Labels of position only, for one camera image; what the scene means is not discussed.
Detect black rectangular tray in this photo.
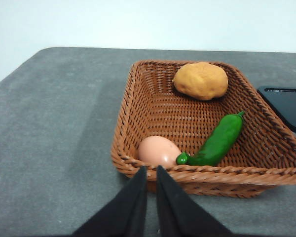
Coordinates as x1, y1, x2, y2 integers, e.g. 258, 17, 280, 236
257, 85, 296, 136

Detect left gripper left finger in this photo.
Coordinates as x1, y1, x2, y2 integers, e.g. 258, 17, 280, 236
73, 165, 148, 237

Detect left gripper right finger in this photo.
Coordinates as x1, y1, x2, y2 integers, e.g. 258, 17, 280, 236
156, 165, 234, 237

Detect brown wicker basket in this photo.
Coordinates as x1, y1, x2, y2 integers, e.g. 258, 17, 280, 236
110, 59, 296, 198

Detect green chili pepper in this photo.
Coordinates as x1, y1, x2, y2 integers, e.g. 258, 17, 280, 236
176, 111, 246, 167

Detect pale brown egg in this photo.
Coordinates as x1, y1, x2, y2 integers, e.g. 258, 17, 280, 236
138, 135, 182, 166

